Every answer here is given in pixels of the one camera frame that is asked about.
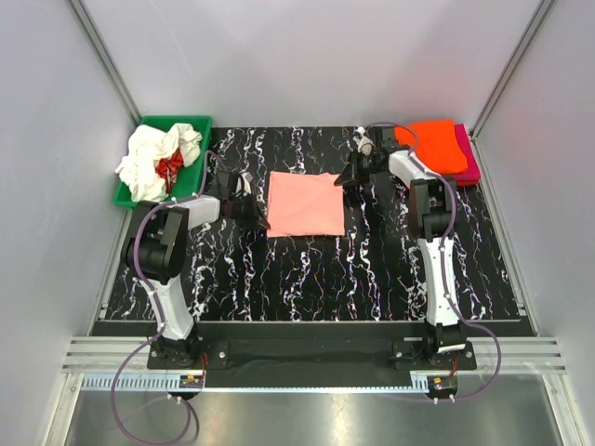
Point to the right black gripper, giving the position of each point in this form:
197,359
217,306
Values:
350,174

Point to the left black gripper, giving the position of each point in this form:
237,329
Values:
256,220

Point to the salmon pink t-shirt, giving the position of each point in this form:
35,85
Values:
304,205

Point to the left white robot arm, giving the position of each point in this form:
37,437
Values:
155,248

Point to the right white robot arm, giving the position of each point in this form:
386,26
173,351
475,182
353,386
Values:
431,222

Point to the green plastic bin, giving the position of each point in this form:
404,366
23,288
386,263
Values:
189,178

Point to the orange folded t-shirt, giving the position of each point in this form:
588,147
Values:
435,145

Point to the red crumpled t-shirt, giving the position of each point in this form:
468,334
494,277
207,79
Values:
168,169

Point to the magenta folded t-shirt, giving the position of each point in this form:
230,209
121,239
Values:
467,153

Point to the white crumpled t-shirt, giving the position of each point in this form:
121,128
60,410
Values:
146,147

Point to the white slotted cable duct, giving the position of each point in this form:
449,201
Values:
300,382

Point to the left aluminium frame post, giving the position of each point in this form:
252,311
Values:
99,48

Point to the aluminium frame post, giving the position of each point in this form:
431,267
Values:
528,36
99,48

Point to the right aluminium frame post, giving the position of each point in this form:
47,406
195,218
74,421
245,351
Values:
528,36

